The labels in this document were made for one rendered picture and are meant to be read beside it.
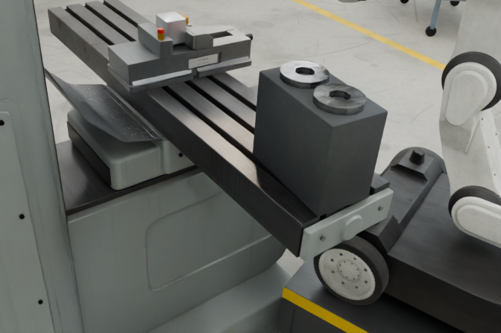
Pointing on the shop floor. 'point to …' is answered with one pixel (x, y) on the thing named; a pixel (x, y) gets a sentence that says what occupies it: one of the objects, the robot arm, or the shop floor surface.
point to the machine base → (237, 308)
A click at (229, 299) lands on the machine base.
